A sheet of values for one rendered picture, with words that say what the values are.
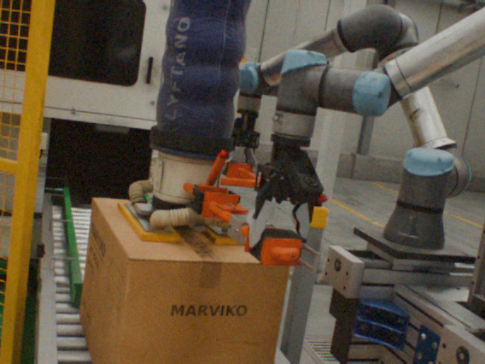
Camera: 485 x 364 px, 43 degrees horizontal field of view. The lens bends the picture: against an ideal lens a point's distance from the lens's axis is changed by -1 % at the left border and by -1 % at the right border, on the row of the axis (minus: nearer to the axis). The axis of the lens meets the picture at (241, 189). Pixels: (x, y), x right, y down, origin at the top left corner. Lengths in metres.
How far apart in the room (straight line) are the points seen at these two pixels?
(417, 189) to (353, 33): 0.44
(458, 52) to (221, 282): 0.73
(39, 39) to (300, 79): 1.10
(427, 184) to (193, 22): 0.69
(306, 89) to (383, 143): 10.67
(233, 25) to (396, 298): 0.78
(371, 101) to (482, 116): 11.85
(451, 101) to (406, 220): 10.91
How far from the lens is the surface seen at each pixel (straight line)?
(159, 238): 1.53
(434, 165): 1.53
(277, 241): 1.10
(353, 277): 1.48
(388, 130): 11.76
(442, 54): 1.17
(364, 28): 1.66
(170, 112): 1.59
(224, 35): 1.58
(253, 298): 1.51
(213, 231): 1.64
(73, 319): 2.09
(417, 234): 1.54
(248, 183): 1.79
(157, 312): 1.45
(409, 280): 1.56
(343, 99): 1.07
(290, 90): 1.09
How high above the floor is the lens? 1.36
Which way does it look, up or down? 9 degrees down
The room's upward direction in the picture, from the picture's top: 9 degrees clockwise
